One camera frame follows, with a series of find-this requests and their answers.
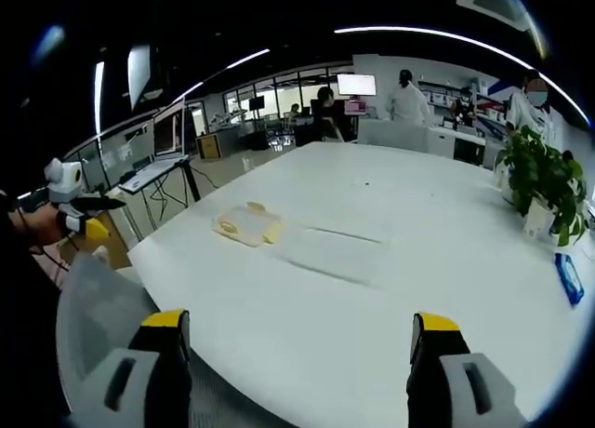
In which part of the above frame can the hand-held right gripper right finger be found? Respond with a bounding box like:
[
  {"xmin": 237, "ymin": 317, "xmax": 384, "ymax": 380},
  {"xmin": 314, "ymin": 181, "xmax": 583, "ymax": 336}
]
[{"xmin": 405, "ymin": 311, "xmax": 529, "ymax": 428}]

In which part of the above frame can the blue wipes packet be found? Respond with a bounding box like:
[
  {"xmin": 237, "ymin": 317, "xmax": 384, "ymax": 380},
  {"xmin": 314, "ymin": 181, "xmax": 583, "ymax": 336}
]
[{"xmin": 553, "ymin": 251, "xmax": 587, "ymax": 307}]

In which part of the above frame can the thin black cable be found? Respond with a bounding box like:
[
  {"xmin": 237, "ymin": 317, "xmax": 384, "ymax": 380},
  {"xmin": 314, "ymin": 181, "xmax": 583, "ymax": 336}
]
[{"xmin": 28, "ymin": 232, "xmax": 81, "ymax": 274}]

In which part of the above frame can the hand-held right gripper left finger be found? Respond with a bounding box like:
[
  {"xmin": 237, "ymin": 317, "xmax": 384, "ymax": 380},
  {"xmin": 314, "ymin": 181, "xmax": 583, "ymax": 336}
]
[{"xmin": 81, "ymin": 308, "xmax": 193, "ymax": 428}]

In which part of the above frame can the white plant pot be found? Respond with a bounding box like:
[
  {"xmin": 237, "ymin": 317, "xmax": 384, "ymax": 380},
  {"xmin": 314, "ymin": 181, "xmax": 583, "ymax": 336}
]
[{"xmin": 522, "ymin": 198, "xmax": 558, "ymax": 241}]

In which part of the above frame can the white partition box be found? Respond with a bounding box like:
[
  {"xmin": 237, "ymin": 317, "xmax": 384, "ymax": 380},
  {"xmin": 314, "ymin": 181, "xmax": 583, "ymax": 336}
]
[{"xmin": 356, "ymin": 119, "xmax": 487, "ymax": 165}]

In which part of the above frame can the clear plastic sheet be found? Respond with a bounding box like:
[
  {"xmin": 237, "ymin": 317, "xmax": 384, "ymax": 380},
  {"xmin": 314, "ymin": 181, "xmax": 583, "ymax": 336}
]
[{"xmin": 271, "ymin": 221, "xmax": 392, "ymax": 290}]

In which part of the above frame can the green potted plant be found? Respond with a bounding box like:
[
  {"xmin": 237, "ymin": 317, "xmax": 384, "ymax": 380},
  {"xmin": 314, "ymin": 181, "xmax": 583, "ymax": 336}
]
[{"xmin": 494, "ymin": 124, "xmax": 590, "ymax": 247}]

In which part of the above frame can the clear plastic bag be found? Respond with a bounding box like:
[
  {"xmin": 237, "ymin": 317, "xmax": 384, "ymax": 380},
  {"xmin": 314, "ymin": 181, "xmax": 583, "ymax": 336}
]
[{"xmin": 212, "ymin": 203, "xmax": 286, "ymax": 248}]

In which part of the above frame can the long ceiling strip light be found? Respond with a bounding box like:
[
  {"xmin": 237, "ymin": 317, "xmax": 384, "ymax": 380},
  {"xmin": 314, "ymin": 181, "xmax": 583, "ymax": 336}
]
[
  {"xmin": 333, "ymin": 25, "xmax": 575, "ymax": 120},
  {"xmin": 95, "ymin": 47, "xmax": 271, "ymax": 136}
]

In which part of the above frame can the yellow cabinet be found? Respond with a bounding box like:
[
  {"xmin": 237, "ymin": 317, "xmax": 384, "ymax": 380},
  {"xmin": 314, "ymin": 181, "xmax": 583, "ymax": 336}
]
[{"xmin": 195, "ymin": 133, "xmax": 223, "ymax": 161}]

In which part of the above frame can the computer monitor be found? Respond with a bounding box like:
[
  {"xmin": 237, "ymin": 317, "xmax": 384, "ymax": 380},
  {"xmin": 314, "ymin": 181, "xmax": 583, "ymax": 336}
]
[{"xmin": 336, "ymin": 73, "xmax": 378, "ymax": 98}]

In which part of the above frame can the standing desk with black legs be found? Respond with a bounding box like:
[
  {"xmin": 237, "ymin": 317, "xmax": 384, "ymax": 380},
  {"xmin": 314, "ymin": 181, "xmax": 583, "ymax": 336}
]
[{"xmin": 117, "ymin": 154, "xmax": 202, "ymax": 236}]

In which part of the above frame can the grey mesh office chair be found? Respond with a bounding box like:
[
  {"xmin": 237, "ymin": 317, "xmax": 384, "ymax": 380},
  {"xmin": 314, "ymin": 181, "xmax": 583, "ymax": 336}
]
[{"xmin": 54, "ymin": 249, "xmax": 280, "ymax": 428}]

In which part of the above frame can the person's left hand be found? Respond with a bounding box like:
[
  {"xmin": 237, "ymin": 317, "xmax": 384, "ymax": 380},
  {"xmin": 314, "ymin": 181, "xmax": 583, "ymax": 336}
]
[{"xmin": 20, "ymin": 206, "xmax": 66, "ymax": 252}]

